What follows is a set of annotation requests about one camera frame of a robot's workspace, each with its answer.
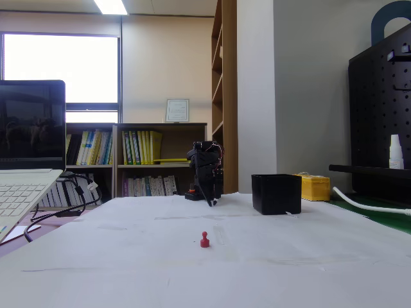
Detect black square container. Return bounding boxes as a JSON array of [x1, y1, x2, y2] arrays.
[[250, 173, 302, 216]]

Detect yellow cardboard box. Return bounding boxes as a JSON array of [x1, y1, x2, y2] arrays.
[[293, 172, 331, 202]]

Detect white patterned binder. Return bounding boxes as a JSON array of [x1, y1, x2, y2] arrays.
[[163, 175, 178, 196]]

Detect flat yellow book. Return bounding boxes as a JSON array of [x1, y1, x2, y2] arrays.
[[153, 157, 191, 166]]

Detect wide low wooden bookcase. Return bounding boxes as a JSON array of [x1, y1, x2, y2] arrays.
[[112, 123, 209, 198]]

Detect thick yellow book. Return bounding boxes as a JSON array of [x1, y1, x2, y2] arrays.
[[149, 130, 163, 166]]

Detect framed white certificate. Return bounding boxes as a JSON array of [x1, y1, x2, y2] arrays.
[[164, 98, 191, 124]]

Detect green yellow book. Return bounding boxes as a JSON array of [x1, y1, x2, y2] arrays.
[[124, 130, 132, 166], [131, 130, 139, 166]]

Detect white paper table cover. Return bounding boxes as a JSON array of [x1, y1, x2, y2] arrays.
[[0, 191, 411, 308]]

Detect tall wooden bookshelf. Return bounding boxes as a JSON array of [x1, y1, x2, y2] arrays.
[[211, 0, 239, 195]]

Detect narrow low wooden bookcase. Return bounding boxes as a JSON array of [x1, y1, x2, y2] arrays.
[[65, 123, 117, 207]]

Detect blue white book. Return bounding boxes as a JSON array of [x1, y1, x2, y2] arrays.
[[83, 130, 97, 166]]

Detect yellow white book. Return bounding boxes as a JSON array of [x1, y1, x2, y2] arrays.
[[76, 130, 90, 166]]

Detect black binder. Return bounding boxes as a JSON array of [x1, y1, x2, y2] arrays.
[[68, 133, 83, 166]]

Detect green desk mat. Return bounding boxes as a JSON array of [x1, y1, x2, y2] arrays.
[[326, 196, 411, 235]]

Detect black pegboard stand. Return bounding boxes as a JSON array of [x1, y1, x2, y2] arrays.
[[328, 22, 411, 202]]

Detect dark-framed window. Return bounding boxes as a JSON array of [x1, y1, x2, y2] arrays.
[[0, 31, 122, 124]]

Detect white laptop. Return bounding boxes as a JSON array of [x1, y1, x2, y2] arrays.
[[0, 80, 67, 246]]

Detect white dropper bottle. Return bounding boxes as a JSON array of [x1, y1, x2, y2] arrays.
[[388, 134, 405, 170]]

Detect white card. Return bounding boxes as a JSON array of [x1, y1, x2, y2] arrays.
[[5, 225, 43, 243]]

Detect ceiling light panel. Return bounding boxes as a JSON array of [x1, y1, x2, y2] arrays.
[[92, 0, 130, 15]]

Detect dark blue arched board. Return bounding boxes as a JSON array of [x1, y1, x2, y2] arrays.
[[371, 0, 411, 46]]

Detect red white servo wires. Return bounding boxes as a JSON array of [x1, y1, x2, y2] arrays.
[[205, 143, 226, 176]]

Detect black laptop cable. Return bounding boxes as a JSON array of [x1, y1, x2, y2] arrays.
[[69, 173, 104, 207], [23, 178, 87, 244]]

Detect white power strip cable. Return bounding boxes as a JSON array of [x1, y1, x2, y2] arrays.
[[332, 186, 411, 217]]

